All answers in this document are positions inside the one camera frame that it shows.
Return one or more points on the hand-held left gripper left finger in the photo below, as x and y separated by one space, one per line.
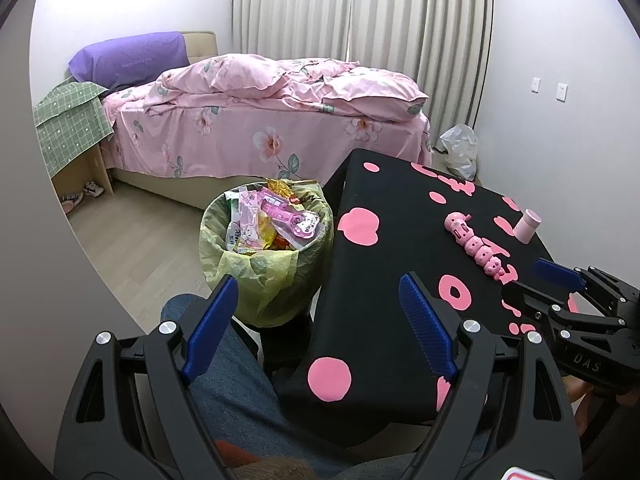
207 332

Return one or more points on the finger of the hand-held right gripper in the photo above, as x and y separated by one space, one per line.
560 272
532 302

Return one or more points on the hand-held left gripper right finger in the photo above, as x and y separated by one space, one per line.
430 327

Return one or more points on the trash bin with yellow bag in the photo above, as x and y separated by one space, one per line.
270 285

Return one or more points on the pink and white candy packet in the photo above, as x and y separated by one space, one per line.
248 225

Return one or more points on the pink cartoon toy packet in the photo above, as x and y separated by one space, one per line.
297 220

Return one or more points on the yellow and red snack packet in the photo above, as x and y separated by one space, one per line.
280 188

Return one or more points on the person's right hand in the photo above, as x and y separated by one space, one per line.
607 396

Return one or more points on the pink cup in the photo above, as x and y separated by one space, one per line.
527 225

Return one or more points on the black table with pink shapes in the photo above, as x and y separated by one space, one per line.
390 270

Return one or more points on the person's leg in jeans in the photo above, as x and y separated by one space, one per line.
235 400

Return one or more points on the brown fuzzy cloth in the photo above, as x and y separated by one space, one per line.
272 472

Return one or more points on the white plastic bag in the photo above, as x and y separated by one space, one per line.
460 152

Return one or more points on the white shoe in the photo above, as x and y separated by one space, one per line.
93 189

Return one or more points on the pink shoe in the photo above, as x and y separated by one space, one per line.
71 202

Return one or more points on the bed with pink floral sheet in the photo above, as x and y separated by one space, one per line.
240 145

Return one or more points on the cardboard nightstand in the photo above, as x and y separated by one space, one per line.
82 170

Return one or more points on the green checked cloth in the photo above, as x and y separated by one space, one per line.
70 120

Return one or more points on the pink floral duvet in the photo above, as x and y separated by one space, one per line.
280 80

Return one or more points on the purple pillow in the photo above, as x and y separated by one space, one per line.
125 57

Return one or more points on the beige headboard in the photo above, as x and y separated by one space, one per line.
200 45

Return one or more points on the beige pleated curtain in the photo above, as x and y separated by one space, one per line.
400 10

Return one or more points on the white wall switch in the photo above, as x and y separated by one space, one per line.
536 85
562 92

